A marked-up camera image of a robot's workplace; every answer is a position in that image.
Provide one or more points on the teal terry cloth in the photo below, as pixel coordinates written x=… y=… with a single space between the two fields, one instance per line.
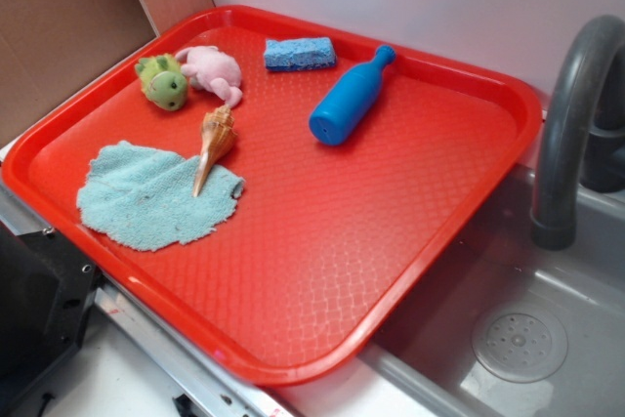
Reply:
x=141 y=197

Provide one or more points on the green plush toy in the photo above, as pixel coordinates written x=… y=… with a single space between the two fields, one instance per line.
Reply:
x=162 y=81

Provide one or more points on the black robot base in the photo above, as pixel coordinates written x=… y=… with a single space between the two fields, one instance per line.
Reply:
x=47 y=290

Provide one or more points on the grey sink drain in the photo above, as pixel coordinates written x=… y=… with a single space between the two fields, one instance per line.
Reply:
x=519 y=343

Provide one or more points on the tan conch seashell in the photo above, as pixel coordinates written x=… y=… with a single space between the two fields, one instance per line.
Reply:
x=217 y=139

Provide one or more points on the brown cardboard panel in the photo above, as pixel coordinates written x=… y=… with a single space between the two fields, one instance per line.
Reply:
x=51 y=49

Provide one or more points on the blue sponge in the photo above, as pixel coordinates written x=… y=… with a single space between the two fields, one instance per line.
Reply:
x=299 y=54

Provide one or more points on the blue plastic bottle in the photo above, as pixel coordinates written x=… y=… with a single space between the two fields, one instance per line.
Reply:
x=335 y=118

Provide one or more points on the grey toy faucet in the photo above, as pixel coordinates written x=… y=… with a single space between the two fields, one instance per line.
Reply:
x=583 y=136

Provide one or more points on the red plastic tray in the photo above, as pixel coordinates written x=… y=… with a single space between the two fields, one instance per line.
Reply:
x=325 y=240

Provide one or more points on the grey toy sink basin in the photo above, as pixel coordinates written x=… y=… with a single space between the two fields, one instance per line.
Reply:
x=425 y=346

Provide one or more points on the pink plush toy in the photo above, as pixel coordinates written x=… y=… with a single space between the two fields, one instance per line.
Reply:
x=209 y=69

